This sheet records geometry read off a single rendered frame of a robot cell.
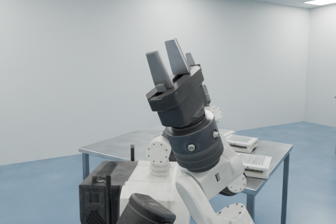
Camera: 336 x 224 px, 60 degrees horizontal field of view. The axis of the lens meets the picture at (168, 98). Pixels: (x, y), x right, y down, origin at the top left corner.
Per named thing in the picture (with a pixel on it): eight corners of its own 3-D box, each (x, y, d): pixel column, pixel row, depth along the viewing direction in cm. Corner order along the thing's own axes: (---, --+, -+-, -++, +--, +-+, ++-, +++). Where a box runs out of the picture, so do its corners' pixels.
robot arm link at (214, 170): (190, 163, 46) (210, 216, 50) (237, 129, 50) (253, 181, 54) (156, 143, 55) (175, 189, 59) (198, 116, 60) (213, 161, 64)
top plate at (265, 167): (228, 165, 189) (228, 162, 188) (236, 155, 211) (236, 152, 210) (268, 171, 178) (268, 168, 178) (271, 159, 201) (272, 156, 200)
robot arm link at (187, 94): (130, 100, 46) (156, 161, 50) (179, 97, 40) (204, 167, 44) (171, 68, 55) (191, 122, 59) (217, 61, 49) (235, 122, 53)
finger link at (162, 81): (161, 48, 43) (174, 86, 45) (145, 52, 45) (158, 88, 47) (154, 52, 41) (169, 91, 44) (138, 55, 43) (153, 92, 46)
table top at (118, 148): (78, 151, 246) (78, 147, 246) (154, 127, 338) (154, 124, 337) (255, 196, 165) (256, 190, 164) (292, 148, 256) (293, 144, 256)
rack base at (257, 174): (228, 173, 189) (228, 169, 189) (236, 161, 211) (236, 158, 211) (267, 179, 179) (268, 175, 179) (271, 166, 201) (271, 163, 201)
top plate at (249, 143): (220, 142, 243) (220, 140, 242) (230, 136, 263) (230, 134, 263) (249, 147, 230) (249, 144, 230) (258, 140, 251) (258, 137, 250)
